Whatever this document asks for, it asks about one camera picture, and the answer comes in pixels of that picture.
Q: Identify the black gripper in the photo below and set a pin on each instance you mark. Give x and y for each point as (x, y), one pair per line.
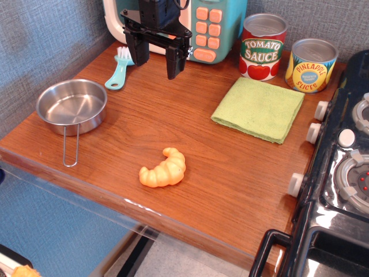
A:
(157, 22)

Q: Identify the orange toy croissant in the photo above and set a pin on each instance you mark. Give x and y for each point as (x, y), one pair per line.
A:
(168, 172)

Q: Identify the teal dish brush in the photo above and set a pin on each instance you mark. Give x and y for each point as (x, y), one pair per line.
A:
(123, 59)

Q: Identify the toy microwave teal and cream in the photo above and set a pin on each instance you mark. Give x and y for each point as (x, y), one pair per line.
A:
(215, 25)

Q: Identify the tomato sauce can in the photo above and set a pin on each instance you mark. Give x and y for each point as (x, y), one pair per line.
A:
(262, 43)

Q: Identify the green folded cloth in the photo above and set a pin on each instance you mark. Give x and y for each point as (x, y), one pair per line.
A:
(259, 109)

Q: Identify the pineapple slices can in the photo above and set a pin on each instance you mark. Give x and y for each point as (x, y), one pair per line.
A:
(310, 65)

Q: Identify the black toy stove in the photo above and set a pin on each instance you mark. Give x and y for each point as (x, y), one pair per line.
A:
(330, 222)

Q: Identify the orange object bottom left corner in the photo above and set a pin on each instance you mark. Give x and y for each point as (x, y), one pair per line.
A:
(25, 271)

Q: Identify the steel pot with wire handle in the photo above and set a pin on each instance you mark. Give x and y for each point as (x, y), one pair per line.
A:
(72, 108)

